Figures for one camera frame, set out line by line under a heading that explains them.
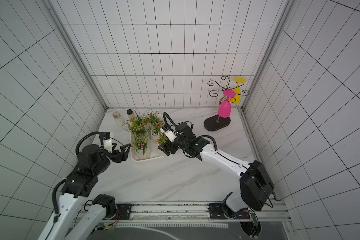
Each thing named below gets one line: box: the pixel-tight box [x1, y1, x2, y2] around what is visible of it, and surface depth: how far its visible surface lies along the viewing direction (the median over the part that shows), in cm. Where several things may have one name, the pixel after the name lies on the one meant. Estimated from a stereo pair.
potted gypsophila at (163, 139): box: [155, 133, 170, 145], surface depth 71 cm
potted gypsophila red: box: [132, 109, 154, 125], surface depth 99 cm
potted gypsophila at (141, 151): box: [131, 133, 150, 160], surface depth 88 cm
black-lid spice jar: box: [126, 109, 135, 120], surface depth 106 cm
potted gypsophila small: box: [150, 123, 161, 143], surface depth 97 cm
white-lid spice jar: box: [112, 111, 125, 127], surface depth 106 cm
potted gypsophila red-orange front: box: [145, 111, 164, 130], surface depth 97 cm
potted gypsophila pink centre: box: [126, 114, 148, 138], surface depth 92 cm
